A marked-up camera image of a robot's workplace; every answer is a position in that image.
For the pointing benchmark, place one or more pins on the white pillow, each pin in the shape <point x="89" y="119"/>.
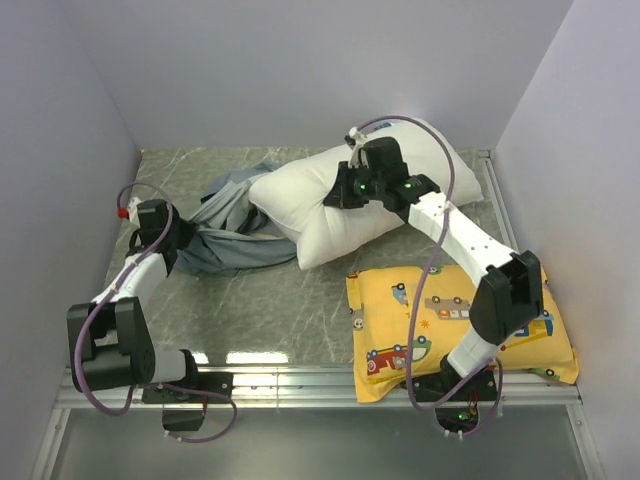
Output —
<point x="292" y="196"/>

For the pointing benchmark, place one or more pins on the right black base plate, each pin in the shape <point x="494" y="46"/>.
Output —
<point x="479" y="400"/>

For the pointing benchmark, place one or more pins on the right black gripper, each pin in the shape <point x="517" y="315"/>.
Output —
<point x="341" y="195"/>

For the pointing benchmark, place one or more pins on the right side aluminium rail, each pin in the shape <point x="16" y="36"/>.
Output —
<point x="495" y="194"/>

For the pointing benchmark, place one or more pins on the aluminium mounting rail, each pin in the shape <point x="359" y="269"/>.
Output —
<point x="332" y="386"/>

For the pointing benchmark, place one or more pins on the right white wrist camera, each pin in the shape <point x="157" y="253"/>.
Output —
<point x="356" y="141"/>

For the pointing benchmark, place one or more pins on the blue striped pillowcase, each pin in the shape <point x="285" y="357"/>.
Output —
<point x="232" y="234"/>

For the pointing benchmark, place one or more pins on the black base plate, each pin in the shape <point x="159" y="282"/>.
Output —
<point x="185" y="404"/>
<point x="479" y="400"/>

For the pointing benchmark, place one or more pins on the yellow cartoon car pillow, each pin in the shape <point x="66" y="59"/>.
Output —
<point x="386" y="328"/>

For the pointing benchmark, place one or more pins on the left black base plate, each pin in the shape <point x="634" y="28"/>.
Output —
<point x="185" y="404"/>

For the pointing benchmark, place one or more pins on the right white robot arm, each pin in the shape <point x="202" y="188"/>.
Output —
<point x="508" y="284"/>

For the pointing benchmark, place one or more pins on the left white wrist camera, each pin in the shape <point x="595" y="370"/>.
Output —
<point x="130" y="211"/>

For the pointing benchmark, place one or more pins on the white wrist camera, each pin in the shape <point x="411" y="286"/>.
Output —
<point x="356" y="141"/>
<point x="130" y="211"/>

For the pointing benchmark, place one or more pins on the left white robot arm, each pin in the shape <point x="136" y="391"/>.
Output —
<point x="109" y="339"/>

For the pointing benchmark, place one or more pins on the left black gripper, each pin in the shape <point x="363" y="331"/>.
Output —
<point x="188" y="228"/>

